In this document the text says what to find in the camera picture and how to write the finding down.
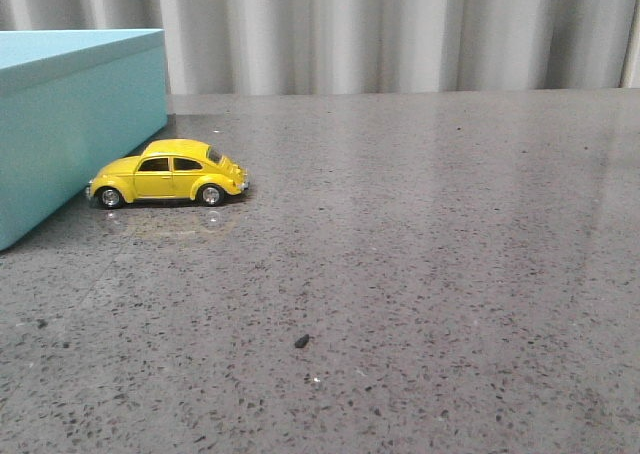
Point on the yellow toy beetle car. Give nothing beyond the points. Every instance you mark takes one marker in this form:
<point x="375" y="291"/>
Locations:
<point x="174" y="169"/>

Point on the light blue storage box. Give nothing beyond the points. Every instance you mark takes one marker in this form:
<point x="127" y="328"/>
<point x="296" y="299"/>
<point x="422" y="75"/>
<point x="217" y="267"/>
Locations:
<point x="71" y="102"/>

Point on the grey pleated curtain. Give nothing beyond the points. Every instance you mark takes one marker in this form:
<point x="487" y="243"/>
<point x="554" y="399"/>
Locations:
<point x="263" y="47"/>

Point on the small black debris piece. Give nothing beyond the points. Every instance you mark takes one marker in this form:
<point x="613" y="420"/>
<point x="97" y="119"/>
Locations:
<point x="302" y="341"/>

